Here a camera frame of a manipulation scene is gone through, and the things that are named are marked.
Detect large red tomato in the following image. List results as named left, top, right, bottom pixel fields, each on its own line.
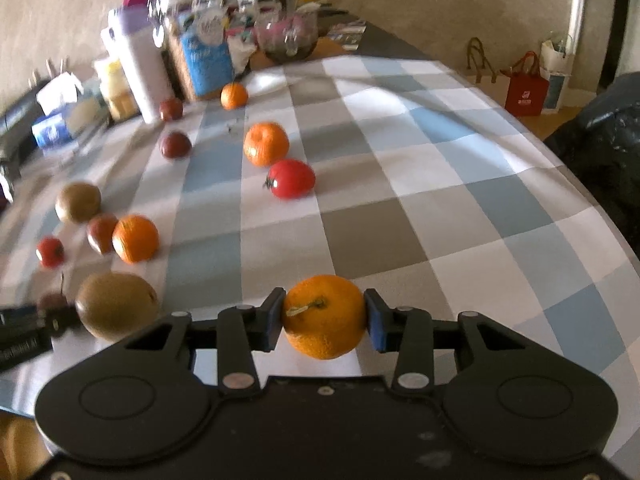
left=264, top=159, right=316, bottom=200

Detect brown kiwi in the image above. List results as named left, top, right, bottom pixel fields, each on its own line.
left=75, top=272, right=160, bottom=342
left=54, top=181, right=102, bottom=224

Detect yellow lid glass jar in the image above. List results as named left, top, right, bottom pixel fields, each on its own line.
left=93, top=56, right=139, bottom=122

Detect glass bowl with handle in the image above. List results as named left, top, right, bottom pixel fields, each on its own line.
left=254, top=12, right=319, bottom=64

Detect dark plum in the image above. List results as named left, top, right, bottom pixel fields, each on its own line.
left=158, top=98, right=183, bottom=122
left=160, top=130, right=192, bottom=160

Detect black puffer jacket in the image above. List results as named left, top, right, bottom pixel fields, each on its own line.
left=544, top=72, right=640, bottom=252

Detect small red tomato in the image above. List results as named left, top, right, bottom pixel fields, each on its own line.
left=36, top=236, right=65, bottom=269

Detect white paper shopping bag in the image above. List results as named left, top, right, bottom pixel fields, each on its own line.
left=539, top=34, right=575, bottom=115

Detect orange mandarin with stem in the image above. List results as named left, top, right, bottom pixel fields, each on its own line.
left=112, top=214, right=160, bottom=264

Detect dark cherry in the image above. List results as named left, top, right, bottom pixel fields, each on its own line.
left=37, top=274, right=68, bottom=312

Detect red paper shopping bag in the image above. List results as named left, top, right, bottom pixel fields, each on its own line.
left=501, top=51, right=549, bottom=117

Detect metal spoon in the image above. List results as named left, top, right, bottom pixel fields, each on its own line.
left=284, top=0, right=298, bottom=58

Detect dark plum far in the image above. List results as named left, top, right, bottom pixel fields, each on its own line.
left=158, top=98, right=183, bottom=122

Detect white purple thermos bottle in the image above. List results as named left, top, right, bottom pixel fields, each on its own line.
left=101, top=6, right=175, bottom=124

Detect checkered tablecloth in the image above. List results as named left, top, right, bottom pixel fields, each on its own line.
left=1, top=55, right=639, bottom=477

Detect small far mandarin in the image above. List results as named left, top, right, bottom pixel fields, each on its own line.
left=220, top=82, right=248, bottom=110

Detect dark plum near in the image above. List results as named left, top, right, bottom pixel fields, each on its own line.
left=160, top=130, right=192, bottom=160

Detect blue tissue pack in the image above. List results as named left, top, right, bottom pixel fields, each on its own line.
left=32, top=108, right=81, bottom=151

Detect glass cereal jar blue label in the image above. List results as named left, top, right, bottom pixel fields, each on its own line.
left=148, top=0, right=234, bottom=101

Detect brown paper bag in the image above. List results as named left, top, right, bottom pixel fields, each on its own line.
left=465, top=37, right=510, bottom=106

